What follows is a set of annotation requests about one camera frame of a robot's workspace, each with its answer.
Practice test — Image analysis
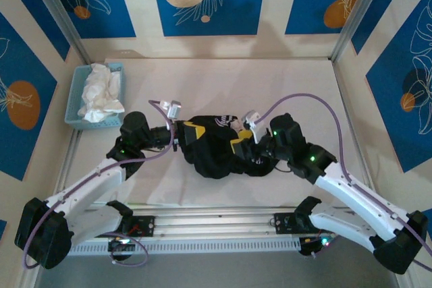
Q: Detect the black t-shirt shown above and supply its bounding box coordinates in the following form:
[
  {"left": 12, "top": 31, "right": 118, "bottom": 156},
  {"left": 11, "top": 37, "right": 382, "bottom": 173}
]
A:
[{"left": 182, "top": 112, "right": 276, "bottom": 181}]

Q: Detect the light blue plastic basket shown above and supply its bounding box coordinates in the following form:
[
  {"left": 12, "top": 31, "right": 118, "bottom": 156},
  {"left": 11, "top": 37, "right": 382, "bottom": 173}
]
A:
[{"left": 63, "top": 61, "right": 126, "bottom": 130}]

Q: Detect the crumpled white cloth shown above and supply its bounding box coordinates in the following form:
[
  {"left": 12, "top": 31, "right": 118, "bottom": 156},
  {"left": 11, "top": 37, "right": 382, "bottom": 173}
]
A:
[{"left": 77, "top": 63, "right": 126, "bottom": 123}]

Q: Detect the white table cover sheet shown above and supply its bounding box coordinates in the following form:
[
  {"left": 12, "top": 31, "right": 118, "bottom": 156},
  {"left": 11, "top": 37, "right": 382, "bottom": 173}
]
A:
[{"left": 72, "top": 57, "right": 377, "bottom": 207}]

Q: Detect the black right controller board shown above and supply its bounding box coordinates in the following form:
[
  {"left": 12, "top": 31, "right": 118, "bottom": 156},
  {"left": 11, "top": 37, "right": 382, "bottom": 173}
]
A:
[{"left": 298, "top": 235, "right": 338, "bottom": 258}]

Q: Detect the black controller board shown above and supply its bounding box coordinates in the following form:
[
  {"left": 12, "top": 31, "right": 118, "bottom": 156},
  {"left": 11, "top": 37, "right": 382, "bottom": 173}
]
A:
[
  {"left": 107, "top": 235, "right": 138, "bottom": 262},
  {"left": 298, "top": 235, "right": 338, "bottom": 258}
]

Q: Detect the black left controller board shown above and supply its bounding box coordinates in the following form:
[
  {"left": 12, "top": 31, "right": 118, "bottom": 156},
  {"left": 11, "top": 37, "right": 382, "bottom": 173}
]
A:
[{"left": 107, "top": 235, "right": 138, "bottom": 262}]

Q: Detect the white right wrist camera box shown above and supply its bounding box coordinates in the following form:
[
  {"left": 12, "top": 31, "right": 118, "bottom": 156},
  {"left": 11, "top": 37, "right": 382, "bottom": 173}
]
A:
[{"left": 243, "top": 109, "right": 267, "bottom": 144}]

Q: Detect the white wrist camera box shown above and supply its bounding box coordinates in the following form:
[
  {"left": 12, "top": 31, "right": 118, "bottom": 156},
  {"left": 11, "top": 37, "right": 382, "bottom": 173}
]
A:
[
  {"left": 160, "top": 100, "right": 183, "bottom": 120},
  {"left": 243, "top": 109, "right": 267, "bottom": 144}
]

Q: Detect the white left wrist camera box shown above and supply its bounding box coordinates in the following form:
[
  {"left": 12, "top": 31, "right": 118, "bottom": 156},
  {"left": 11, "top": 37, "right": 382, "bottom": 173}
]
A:
[{"left": 160, "top": 100, "right": 183, "bottom": 120}]

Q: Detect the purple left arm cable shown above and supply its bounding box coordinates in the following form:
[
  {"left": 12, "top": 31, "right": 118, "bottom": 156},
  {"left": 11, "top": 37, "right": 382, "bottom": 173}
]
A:
[{"left": 22, "top": 98, "right": 176, "bottom": 268}]

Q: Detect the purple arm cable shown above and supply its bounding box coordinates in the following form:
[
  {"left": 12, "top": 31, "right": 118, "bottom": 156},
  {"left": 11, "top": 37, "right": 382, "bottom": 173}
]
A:
[
  {"left": 258, "top": 91, "right": 432, "bottom": 272},
  {"left": 22, "top": 98, "right": 176, "bottom": 268}
]

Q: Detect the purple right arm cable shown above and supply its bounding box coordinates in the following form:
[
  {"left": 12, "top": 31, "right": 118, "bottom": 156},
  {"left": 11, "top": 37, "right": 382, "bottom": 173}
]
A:
[{"left": 258, "top": 91, "right": 432, "bottom": 272}]

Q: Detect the aluminium front rail frame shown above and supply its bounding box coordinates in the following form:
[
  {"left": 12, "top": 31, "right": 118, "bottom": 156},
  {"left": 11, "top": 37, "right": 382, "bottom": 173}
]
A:
[{"left": 28, "top": 205, "right": 401, "bottom": 243}]

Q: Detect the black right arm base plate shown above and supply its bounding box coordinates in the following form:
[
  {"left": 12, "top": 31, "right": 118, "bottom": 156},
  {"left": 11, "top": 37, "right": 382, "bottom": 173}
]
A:
[{"left": 273, "top": 212, "right": 337, "bottom": 235}]

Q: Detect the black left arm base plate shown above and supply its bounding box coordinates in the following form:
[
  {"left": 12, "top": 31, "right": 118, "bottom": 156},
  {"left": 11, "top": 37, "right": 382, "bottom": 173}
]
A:
[{"left": 93, "top": 215, "right": 155, "bottom": 238}]

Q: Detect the white slotted cable duct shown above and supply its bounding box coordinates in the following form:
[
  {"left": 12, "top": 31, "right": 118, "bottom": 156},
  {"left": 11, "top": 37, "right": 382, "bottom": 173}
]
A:
[{"left": 43, "top": 237, "right": 301, "bottom": 257}]

